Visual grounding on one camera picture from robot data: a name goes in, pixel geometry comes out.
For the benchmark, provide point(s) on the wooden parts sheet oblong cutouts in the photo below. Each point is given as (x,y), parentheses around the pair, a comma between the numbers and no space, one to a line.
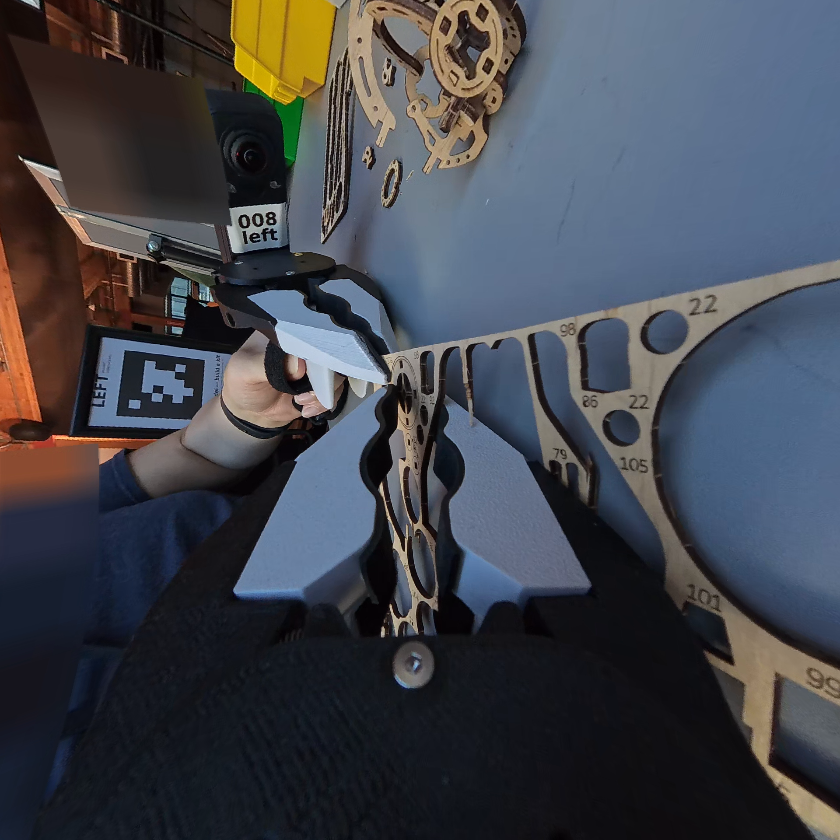
(338,164)

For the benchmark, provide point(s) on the person's left hand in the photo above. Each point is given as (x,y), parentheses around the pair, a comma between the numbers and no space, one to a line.
(253,394)

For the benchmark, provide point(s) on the person's blue sweater torso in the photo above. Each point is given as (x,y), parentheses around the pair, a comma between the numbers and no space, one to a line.
(151,558)

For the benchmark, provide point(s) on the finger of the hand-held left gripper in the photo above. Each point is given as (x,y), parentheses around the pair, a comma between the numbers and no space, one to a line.
(367,308)
(315,341)

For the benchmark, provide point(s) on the green plastic bin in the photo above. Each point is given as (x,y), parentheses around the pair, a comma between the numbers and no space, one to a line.
(293,131)

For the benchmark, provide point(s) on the yellow plastic bin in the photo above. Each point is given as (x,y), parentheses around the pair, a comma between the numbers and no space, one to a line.
(282,39)

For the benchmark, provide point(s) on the wooden parts sheet round cutouts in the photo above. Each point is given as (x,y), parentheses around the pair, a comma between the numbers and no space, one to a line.
(702,305)

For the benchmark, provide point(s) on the round wooden wheel part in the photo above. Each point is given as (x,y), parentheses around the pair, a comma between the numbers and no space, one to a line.
(401,367)

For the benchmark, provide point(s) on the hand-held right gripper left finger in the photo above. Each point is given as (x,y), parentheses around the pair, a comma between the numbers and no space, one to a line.
(315,525)

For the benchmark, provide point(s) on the small wooden model assembly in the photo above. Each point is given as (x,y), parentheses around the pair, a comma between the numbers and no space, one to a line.
(441,49)

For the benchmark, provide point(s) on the person's left forearm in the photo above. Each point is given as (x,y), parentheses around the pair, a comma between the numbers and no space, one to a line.
(170,453)

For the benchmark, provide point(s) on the framed black-white marker sign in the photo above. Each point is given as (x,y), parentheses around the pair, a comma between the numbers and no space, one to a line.
(157,384)

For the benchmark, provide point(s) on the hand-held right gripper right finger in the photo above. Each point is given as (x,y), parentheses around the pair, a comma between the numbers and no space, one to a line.
(518,525)

